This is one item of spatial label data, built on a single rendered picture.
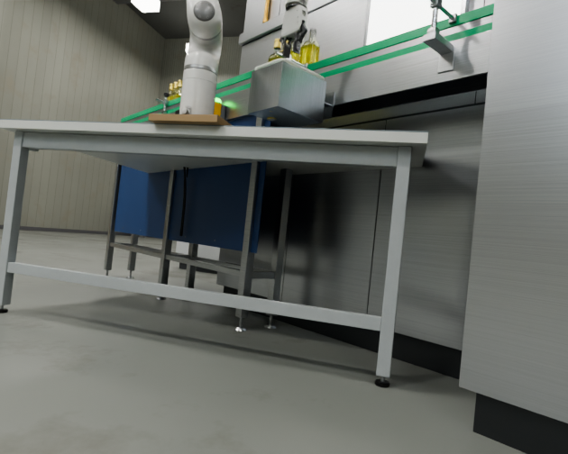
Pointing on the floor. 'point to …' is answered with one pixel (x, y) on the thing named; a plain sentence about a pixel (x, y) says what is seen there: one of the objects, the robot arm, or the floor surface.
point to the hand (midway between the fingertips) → (291, 49)
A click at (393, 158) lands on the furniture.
